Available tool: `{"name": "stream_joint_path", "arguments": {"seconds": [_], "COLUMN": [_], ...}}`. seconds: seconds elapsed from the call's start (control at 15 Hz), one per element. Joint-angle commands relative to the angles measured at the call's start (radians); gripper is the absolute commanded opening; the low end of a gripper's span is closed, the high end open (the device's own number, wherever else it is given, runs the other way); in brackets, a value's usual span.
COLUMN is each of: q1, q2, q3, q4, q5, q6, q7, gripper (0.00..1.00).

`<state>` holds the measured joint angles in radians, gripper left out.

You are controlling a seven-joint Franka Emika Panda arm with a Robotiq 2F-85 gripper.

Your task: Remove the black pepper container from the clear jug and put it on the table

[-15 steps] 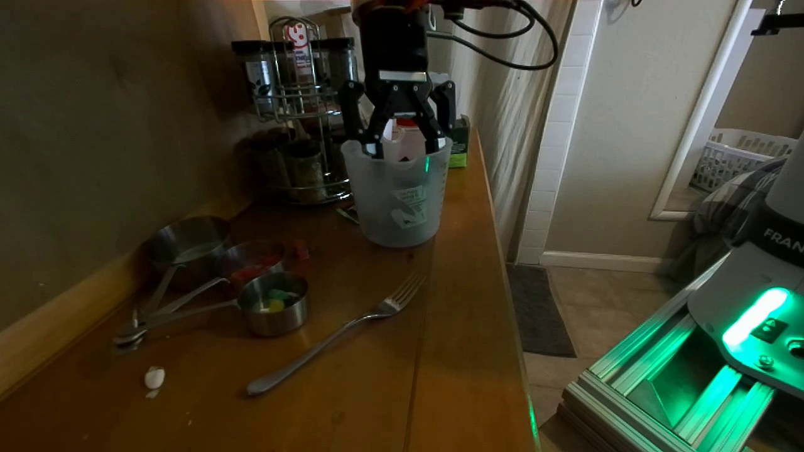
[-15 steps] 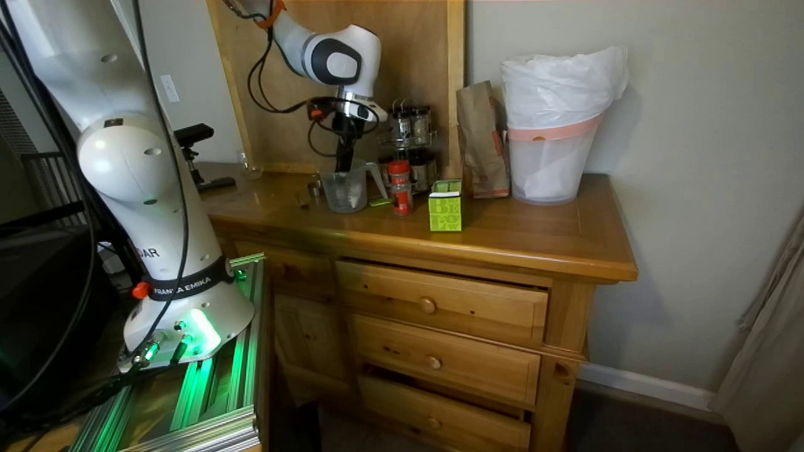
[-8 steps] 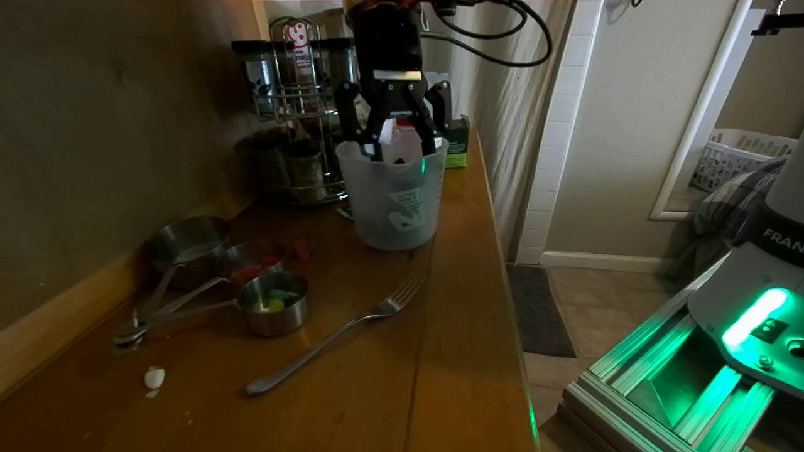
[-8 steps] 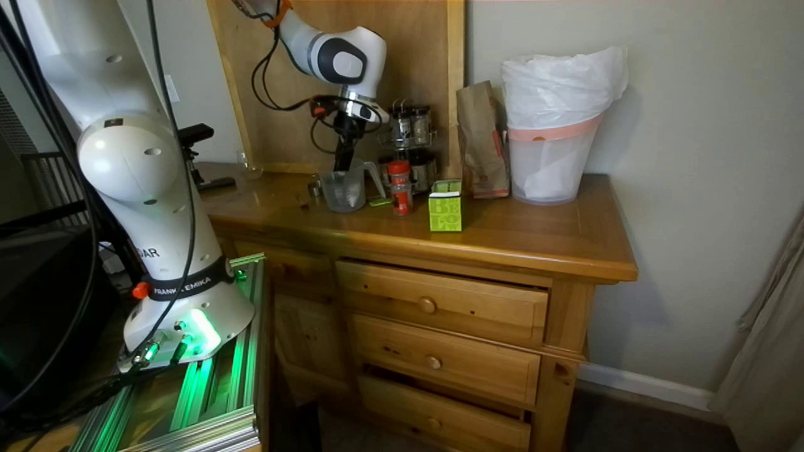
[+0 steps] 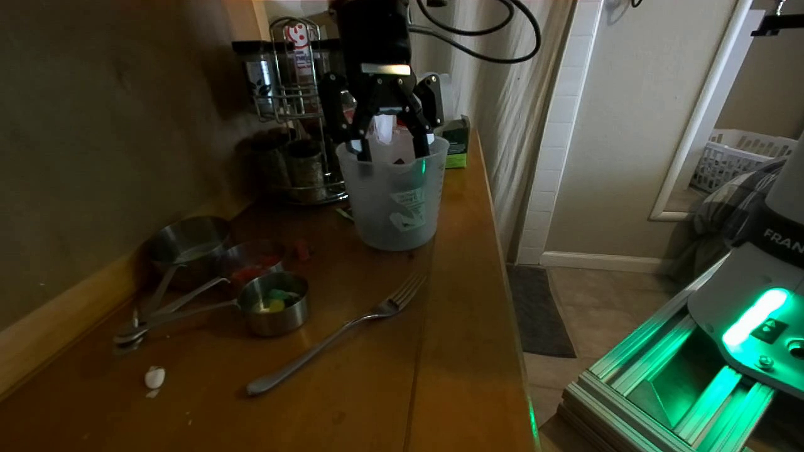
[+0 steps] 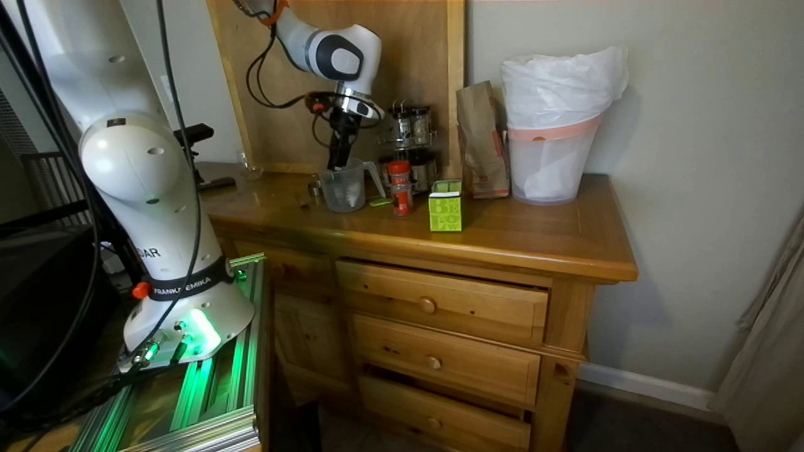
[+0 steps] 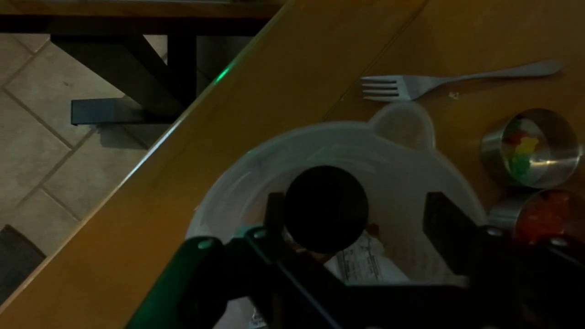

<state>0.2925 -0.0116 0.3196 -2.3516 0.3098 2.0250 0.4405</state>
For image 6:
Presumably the black cable bundle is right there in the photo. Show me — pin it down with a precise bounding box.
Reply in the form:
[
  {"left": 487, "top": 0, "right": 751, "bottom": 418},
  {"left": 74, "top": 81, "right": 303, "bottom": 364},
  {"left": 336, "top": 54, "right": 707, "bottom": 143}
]
[{"left": 0, "top": 0, "right": 209, "bottom": 438}]

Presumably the small wooden drawer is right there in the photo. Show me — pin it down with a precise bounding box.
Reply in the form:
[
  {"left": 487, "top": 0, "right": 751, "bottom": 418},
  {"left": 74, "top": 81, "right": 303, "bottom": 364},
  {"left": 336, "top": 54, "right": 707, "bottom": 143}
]
[{"left": 357, "top": 371, "right": 535, "bottom": 452}]

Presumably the medium wooden drawer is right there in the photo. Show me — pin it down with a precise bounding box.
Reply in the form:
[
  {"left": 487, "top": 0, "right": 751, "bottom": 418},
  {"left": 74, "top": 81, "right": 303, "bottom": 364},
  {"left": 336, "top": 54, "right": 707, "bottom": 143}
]
[{"left": 350, "top": 315, "right": 545, "bottom": 410}]

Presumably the red spice container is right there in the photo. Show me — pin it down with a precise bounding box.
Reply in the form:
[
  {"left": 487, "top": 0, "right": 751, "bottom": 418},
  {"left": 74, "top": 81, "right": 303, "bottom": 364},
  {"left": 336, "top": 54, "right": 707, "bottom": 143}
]
[{"left": 384, "top": 158, "right": 414, "bottom": 218}]

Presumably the large wooden drawer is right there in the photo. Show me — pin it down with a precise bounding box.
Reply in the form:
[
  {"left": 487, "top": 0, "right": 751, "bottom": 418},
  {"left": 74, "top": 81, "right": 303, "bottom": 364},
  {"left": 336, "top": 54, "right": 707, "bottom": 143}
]
[{"left": 334, "top": 260, "right": 550, "bottom": 346}]

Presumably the translucent trash bin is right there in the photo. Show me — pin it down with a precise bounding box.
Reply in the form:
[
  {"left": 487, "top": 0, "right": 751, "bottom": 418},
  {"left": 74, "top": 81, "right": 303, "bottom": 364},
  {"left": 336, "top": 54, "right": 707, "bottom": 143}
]
[{"left": 506, "top": 116, "right": 602, "bottom": 207}]

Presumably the wooden back board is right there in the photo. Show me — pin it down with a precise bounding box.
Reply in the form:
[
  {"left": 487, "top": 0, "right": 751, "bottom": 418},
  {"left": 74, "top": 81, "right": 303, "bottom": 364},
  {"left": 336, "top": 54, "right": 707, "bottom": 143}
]
[{"left": 203, "top": 0, "right": 467, "bottom": 183}]

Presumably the black camera on stand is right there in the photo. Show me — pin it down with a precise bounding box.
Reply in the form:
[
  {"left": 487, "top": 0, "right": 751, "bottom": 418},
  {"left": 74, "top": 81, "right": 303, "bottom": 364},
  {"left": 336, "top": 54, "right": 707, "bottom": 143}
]
[{"left": 174, "top": 120, "right": 238, "bottom": 197}]

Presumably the black metal rack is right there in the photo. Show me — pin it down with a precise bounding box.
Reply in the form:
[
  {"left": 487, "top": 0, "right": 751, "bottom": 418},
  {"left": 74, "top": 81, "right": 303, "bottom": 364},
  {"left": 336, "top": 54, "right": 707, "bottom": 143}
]
[{"left": 18, "top": 149, "right": 96, "bottom": 222}]

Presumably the brown paper bag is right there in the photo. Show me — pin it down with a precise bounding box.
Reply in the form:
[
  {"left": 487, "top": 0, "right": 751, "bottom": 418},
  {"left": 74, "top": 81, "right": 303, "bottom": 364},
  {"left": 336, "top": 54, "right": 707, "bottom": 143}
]
[{"left": 454, "top": 81, "right": 513, "bottom": 202}]

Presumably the wooden dresser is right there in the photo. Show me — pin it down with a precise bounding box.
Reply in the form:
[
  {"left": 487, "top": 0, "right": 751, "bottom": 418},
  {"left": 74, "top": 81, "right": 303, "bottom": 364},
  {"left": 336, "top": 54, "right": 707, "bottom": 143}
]
[{"left": 197, "top": 160, "right": 641, "bottom": 452}]

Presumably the white plastic bin liner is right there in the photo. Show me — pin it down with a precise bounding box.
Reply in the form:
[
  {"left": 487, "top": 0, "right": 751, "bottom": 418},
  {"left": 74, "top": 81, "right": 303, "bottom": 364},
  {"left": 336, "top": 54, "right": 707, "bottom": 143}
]
[{"left": 501, "top": 45, "right": 633, "bottom": 137}]

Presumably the green tea box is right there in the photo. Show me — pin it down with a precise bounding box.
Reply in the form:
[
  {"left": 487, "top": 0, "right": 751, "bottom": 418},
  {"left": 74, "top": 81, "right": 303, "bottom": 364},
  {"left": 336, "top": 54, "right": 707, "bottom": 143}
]
[{"left": 427, "top": 178, "right": 466, "bottom": 236}]

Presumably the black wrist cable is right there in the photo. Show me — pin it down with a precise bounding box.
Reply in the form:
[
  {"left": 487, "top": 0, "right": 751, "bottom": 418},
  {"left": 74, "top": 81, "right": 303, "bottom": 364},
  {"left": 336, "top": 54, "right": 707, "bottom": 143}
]
[{"left": 241, "top": 32, "right": 336, "bottom": 152}]

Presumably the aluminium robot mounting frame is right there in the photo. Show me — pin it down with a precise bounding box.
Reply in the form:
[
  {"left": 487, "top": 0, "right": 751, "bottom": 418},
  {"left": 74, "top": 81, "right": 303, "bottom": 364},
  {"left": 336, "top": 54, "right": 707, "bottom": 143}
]
[{"left": 65, "top": 252, "right": 272, "bottom": 452}]

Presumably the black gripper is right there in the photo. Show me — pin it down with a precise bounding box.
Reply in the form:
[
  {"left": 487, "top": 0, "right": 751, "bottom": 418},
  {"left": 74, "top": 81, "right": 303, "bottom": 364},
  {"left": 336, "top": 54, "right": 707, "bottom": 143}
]
[{"left": 325, "top": 106, "right": 366, "bottom": 175}]

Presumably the clear plastic measuring jug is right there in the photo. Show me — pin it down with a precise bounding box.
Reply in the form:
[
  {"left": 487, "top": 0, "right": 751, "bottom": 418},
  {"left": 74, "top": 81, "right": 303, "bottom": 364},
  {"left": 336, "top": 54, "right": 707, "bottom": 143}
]
[{"left": 312, "top": 157, "right": 393, "bottom": 217}]

